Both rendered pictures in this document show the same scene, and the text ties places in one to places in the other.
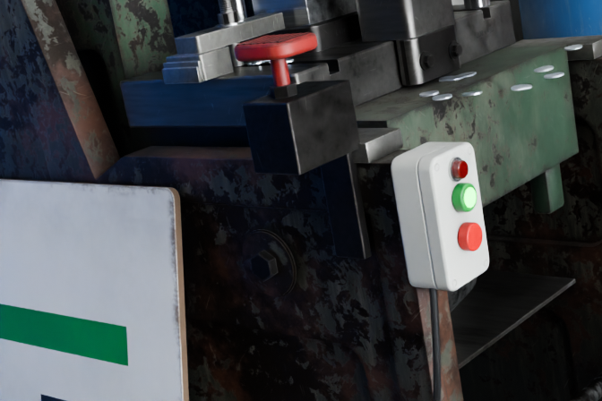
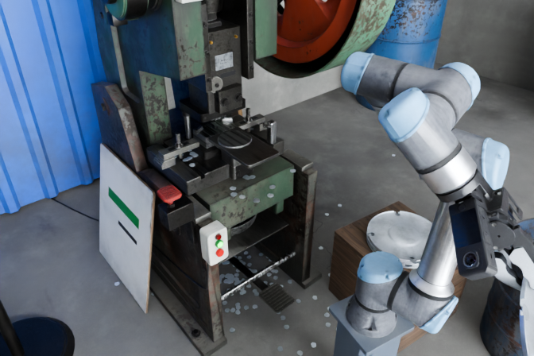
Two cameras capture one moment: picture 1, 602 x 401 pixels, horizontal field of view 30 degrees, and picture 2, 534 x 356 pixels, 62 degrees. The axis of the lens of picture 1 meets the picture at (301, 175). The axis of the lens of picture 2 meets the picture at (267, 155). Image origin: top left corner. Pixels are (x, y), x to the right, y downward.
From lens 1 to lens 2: 0.83 m
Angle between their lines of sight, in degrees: 19
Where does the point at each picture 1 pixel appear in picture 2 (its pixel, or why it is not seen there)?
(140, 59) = (156, 137)
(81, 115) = (135, 152)
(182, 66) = (158, 162)
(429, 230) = (207, 250)
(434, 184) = (208, 241)
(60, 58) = (130, 133)
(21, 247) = (117, 177)
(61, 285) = (125, 195)
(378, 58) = (222, 170)
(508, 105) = (263, 188)
